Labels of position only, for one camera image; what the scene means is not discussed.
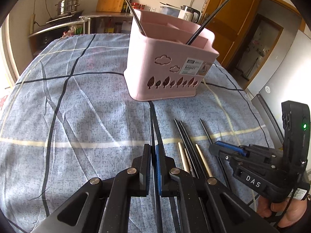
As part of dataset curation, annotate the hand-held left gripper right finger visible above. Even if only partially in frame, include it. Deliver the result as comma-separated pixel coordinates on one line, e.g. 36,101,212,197
156,145,280,233

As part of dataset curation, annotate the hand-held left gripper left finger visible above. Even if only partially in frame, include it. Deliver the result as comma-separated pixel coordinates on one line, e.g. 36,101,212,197
31,144,152,233

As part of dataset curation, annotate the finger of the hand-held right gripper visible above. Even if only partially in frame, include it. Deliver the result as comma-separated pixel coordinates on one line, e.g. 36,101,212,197
208,144,237,163
215,141,249,158

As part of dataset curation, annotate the gold metal chopstick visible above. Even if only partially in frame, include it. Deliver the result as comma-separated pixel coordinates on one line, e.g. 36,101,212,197
176,142,190,173
195,144,213,178

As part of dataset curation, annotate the silver metal chopstick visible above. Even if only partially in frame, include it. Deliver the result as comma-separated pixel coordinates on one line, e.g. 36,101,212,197
185,148,196,176

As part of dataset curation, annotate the pink utensil basket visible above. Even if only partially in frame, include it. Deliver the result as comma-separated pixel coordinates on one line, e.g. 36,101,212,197
123,8,220,101

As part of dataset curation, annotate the person's right hand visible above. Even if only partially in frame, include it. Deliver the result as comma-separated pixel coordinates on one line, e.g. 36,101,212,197
257,195,309,228

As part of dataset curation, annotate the blue plaid tablecloth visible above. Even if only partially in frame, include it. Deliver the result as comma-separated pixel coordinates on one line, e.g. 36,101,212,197
0,33,277,233

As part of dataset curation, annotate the grey refrigerator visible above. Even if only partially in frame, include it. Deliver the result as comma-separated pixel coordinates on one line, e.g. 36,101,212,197
245,29,311,136

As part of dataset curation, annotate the brown wooden door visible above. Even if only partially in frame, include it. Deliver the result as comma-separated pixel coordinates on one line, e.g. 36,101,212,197
202,0,261,68

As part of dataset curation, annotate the white electric kettle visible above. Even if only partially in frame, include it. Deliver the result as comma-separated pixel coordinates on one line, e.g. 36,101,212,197
178,5,202,23

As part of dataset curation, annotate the clear plastic container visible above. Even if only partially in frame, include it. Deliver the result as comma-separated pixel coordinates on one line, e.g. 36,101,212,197
160,2,181,17

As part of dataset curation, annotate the steel kitchen counter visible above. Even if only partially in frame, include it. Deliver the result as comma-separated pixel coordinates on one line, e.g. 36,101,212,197
79,11,136,20

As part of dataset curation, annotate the black appliance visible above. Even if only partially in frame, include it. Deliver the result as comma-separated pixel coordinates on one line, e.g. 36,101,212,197
36,35,49,48

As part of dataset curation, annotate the steel stove table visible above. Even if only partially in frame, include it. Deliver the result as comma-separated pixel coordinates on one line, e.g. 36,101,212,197
28,21,89,51

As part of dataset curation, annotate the black gas stove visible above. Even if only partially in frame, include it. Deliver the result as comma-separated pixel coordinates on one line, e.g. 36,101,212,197
46,10,85,24

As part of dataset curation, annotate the steel steamer pot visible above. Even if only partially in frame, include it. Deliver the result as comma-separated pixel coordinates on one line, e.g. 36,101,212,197
55,0,83,16

